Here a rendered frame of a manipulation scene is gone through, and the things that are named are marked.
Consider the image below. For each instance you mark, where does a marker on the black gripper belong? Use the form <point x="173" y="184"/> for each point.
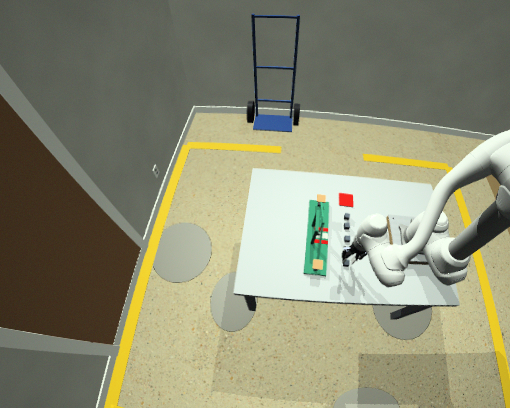
<point x="359" y="254"/>

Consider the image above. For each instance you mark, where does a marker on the flat red square plate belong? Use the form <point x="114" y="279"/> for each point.
<point x="345" y="200"/>

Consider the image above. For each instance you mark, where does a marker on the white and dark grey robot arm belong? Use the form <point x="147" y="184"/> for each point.
<point x="447" y="259"/>

